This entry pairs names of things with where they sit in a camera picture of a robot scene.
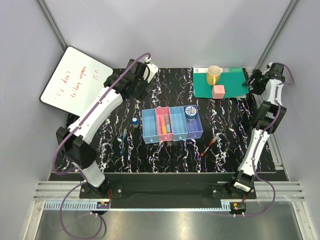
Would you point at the blue round stamp bottle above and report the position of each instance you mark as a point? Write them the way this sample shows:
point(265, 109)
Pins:
point(135, 122)

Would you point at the blue gel pen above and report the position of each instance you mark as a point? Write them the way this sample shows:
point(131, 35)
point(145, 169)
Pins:
point(124, 136)

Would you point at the blue grey highlighter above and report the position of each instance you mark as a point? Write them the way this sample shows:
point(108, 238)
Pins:
point(167, 123)

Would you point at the blue cleaning gel jar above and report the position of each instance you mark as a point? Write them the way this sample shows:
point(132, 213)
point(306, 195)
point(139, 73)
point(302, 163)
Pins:
point(190, 113)

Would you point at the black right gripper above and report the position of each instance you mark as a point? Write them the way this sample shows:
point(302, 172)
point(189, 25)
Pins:
point(256, 74)

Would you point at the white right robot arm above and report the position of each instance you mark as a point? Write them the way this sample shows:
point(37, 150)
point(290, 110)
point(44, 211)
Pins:
point(265, 123)

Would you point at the green cutting mat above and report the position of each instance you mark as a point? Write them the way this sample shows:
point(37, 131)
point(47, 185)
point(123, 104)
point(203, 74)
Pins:
point(231, 80)

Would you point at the yellow mug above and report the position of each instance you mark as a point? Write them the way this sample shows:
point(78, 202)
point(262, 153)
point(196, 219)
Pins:
point(213, 74)

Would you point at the pink plastic bin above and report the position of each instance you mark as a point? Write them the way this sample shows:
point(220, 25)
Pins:
point(163, 137)

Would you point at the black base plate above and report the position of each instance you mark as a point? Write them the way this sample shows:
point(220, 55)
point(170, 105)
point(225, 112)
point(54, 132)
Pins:
point(145, 191)

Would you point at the light blue bin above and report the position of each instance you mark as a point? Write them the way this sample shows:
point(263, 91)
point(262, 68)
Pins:
point(149, 126)
point(178, 123)

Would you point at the purple plastic bin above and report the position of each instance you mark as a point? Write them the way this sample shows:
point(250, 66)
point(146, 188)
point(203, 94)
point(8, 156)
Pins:
point(195, 129)

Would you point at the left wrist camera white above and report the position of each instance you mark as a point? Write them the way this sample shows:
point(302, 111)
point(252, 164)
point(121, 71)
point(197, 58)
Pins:
point(150, 71)

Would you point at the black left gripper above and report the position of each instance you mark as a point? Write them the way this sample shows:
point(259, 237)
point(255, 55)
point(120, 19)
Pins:
point(140, 95)

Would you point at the pink cube socket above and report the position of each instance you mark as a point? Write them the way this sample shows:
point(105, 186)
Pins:
point(218, 92)

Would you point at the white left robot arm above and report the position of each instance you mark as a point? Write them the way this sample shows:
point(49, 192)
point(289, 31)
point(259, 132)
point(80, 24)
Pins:
point(74, 141)

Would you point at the white whiteboard black frame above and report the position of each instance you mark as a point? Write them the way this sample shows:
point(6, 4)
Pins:
point(76, 82)

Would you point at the orange highlighter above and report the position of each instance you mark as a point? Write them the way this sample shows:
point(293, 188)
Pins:
point(163, 125)

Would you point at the red gel pen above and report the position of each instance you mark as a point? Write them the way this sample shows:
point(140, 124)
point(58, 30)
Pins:
point(209, 145)

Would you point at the light blue bin right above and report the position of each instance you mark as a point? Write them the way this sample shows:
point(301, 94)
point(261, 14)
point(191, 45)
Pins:
point(178, 123)

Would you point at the light blue bin left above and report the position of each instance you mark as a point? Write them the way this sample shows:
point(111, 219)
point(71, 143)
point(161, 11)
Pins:
point(149, 126)

